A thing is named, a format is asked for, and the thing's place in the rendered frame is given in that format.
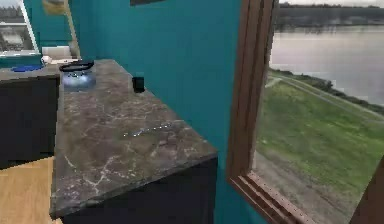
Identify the blue flat plate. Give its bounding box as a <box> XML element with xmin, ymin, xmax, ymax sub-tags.
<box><xmin>10</xmin><ymin>64</ymin><xmax>45</xmax><ymax>73</ymax></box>

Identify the small black cup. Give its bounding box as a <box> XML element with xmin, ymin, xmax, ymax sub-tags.
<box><xmin>132</xmin><ymin>76</ymin><xmax>146</xmax><ymax>94</ymax></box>

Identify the dark marble-top kitchen counter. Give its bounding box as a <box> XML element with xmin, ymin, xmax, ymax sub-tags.
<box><xmin>0</xmin><ymin>59</ymin><xmax>219</xmax><ymax>224</ymax></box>

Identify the white framed window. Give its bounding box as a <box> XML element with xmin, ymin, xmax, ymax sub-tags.
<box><xmin>0</xmin><ymin>0</ymin><xmax>41</xmax><ymax>58</ymax></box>

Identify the brown wooden framed window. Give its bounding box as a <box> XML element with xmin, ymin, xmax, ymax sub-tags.
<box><xmin>226</xmin><ymin>0</ymin><xmax>384</xmax><ymax>224</ymax></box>

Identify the dark framed wall picture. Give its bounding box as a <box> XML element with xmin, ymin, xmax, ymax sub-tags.
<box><xmin>129</xmin><ymin>0</ymin><xmax>168</xmax><ymax>7</ymax></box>

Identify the silver fork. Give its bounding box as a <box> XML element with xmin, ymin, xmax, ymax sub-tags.
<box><xmin>122</xmin><ymin>122</ymin><xmax>174</xmax><ymax>138</ymax></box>

